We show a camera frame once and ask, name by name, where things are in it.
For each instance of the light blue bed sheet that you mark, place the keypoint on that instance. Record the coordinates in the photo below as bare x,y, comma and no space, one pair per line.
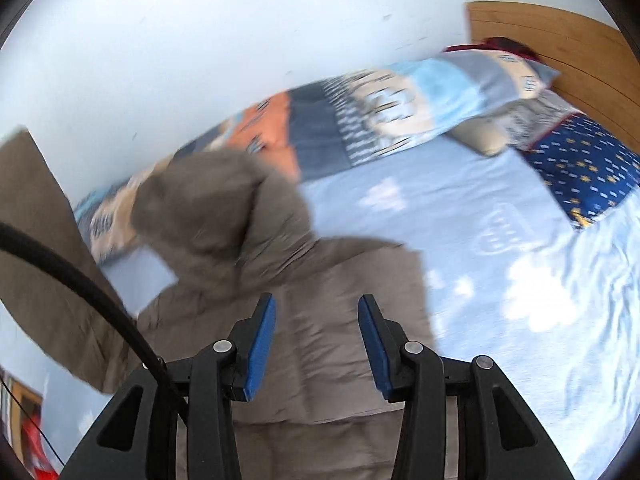
475,220

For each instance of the patchwork printed quilt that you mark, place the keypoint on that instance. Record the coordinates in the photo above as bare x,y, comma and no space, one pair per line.
380,110

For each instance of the beige printed pillow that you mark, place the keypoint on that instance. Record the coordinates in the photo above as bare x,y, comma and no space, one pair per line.
482,137

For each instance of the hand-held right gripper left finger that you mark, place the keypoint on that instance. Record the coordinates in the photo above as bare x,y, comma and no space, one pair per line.
260,345

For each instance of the navy star-print pillow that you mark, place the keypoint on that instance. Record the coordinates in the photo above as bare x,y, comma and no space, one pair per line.
585,165

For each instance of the wooden headboard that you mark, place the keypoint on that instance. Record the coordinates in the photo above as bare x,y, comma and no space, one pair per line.
575,45

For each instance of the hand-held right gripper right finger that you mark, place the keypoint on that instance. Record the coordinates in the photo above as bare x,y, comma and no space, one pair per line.
372,345

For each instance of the wooden furniture piece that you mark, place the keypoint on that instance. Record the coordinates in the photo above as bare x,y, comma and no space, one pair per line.
27,400

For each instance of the red object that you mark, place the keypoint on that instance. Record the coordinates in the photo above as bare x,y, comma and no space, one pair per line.
37,447

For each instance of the brown quilted jacket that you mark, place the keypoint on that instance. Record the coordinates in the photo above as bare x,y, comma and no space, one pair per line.
300,285

